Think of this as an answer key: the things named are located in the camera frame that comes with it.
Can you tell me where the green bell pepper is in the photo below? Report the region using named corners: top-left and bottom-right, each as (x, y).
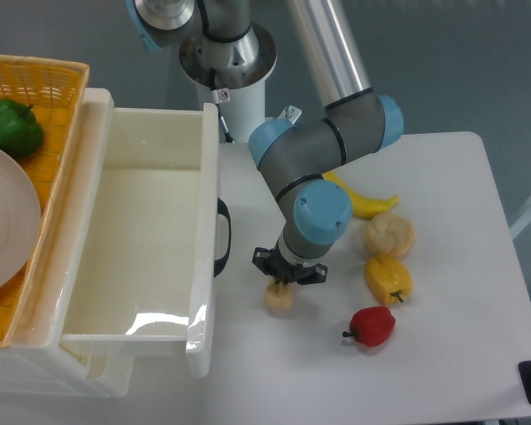
top-left (0, 98), bottom-right (44, 159)

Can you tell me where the red bell pepper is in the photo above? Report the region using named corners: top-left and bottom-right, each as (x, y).
top-left (342, 306), bottom-right (396, 348)

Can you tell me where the white plastic drawer cabinet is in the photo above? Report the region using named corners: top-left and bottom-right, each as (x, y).
top-left (0, 89), bottom-right (134, 398)

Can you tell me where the round bread roll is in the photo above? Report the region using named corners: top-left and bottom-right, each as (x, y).
top-left (363, 212), bottom-right (416, 257)

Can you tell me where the beige round plate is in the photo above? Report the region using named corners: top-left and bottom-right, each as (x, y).
top-left (0, 150), bottom-right (41, 288)

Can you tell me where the white open drawer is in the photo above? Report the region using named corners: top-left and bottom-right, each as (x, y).
top-left (62, 104), bottom-right (219, 378)

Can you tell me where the orange woven basket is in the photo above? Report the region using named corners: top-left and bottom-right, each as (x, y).
top-left (0, 55), bottom-right (89, 349)

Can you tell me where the black drawer handle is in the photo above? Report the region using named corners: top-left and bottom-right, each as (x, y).
top-left (213, 198), bottom-right (232, 277)

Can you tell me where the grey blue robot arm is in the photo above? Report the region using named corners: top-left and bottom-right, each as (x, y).
top-left (127, 1), bottom-right (404, 284)

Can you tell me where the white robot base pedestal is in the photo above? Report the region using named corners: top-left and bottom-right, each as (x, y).
top-left (194, 71), bottom-right (274, 143)

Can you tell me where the yellow banana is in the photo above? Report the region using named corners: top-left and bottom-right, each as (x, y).
top-left (323, 171), bottom-right (400, 220)

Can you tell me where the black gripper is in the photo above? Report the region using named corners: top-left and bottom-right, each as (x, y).
top-left (252, 233), bottom-right (327, 285)

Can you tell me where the yellow bell pepper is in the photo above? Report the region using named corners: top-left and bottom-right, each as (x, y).
top-left (365, 254), bottom-right (413, 305)

